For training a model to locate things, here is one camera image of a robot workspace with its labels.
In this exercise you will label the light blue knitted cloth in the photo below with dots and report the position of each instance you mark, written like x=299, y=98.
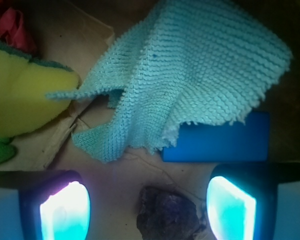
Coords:
x=189, y=61

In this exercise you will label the red crumpled cloth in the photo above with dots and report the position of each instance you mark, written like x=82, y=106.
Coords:
x=14, y=32

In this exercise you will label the green plush toy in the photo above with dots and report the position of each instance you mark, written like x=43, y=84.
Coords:
x=7, y=151

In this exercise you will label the brown paper bag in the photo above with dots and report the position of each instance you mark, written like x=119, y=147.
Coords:
x=76, y=33

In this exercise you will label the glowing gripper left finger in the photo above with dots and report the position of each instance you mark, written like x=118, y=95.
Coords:
x=43, y=205

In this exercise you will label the yellow green sponge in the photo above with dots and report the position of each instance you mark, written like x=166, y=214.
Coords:
x=25, y=83

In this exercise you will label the brown grey rock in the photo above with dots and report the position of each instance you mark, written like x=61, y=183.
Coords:
x=167, y=215

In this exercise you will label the blue rectangular block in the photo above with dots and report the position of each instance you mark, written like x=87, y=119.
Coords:
x=237, y=142

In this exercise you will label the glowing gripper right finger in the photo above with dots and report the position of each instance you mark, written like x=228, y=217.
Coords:
x=254, y=201

